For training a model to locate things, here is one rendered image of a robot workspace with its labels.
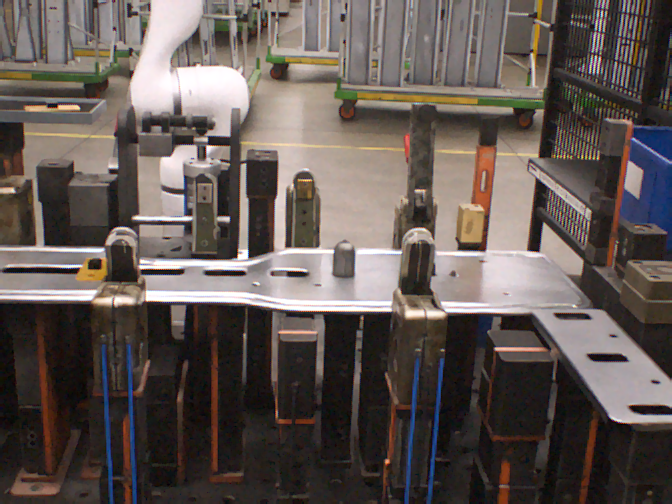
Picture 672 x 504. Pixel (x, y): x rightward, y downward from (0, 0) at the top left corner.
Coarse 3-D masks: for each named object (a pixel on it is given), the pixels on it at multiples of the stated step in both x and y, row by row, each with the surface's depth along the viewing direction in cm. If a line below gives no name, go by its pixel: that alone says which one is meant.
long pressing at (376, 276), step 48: (0, 288) 112; (48, 288) 112; (96, 288) 113; (192, 288) 114; (240, 288) 115; (288, 288) 116; (336, 288) 117; (384, 288) 118; (432, 288) 118; (480, 288) 119; (528, 288) 120; (576, 288) 122
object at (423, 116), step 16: (416, 112) 131; (432, 112) 129; (416, 128) 132; (432, 128) 132; (416, 144) 133; (432, 144) 132; (416, 160) 133; (432, 160) 133; (416, 176) 134; (432, 176) 133
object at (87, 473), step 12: (84, 312) 119; (84, 324) 120; (96, 396) 124; (96, 408) 124; (96, 420) 125; (96, 432) 126; (96, 444) 126; (96, 456) 128; (84, 468) 126; (96, 468) 126
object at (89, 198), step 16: (80, 176) 136; (96, 176) 136; (112, 176) 138; (80, 192) 132; (96, 192) 132; (112, 192) 134; (80, 208) 132; (96, 208) 133; (112, 208) 136; (80, 224) 133; (96, 224) 133; (112, 224) 135; (80, 240) 134; (96, 240) 134; (80, 336) 140; (80, 352) 141; (80, 368) 142; (80, 384) 142; (80, 400) 143
